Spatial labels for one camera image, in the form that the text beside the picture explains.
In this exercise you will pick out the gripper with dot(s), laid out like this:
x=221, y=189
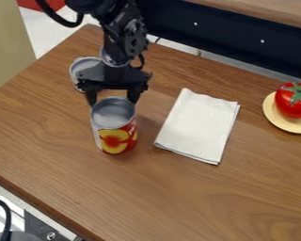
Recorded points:
x=111, y=76

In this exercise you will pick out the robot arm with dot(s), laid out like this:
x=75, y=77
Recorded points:
x=120, y=34

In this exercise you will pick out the red and yellow can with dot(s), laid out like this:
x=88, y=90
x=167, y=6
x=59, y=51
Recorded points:
x=114, y=128

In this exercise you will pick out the silver can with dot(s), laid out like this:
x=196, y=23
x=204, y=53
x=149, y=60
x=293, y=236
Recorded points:
x=84, y=65

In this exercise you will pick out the white cloth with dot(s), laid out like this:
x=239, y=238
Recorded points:
x=198, y=125

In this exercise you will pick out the yellow plate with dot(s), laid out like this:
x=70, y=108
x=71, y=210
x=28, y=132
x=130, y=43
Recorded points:
x=283, y=123

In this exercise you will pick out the red toy tomato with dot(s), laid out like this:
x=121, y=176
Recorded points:
x=292, y=101

